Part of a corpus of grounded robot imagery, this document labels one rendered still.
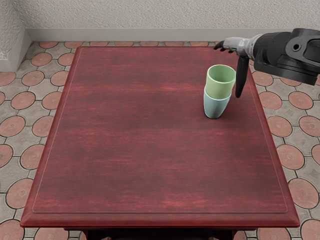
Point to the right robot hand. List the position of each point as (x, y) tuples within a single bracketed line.
[(241, 47)]

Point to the green cup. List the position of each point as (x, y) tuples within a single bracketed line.
[(220, 80)]

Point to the light blue cup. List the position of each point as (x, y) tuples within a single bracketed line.
[(214, 107)]

